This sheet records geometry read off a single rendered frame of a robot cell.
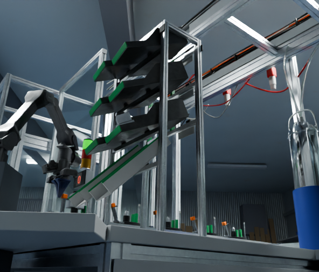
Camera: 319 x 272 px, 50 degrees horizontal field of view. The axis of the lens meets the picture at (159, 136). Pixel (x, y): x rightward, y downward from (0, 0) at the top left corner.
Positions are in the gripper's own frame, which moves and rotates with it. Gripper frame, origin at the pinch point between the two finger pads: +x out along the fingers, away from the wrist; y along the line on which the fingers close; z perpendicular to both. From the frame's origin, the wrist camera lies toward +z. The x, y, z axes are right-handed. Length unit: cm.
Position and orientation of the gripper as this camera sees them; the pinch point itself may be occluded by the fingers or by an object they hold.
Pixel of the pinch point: (60, 189)
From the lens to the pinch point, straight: 146.8
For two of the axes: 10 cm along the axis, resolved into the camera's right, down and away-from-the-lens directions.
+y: 6.2, -2.9, -7.3
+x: -0.3, 9.2, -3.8
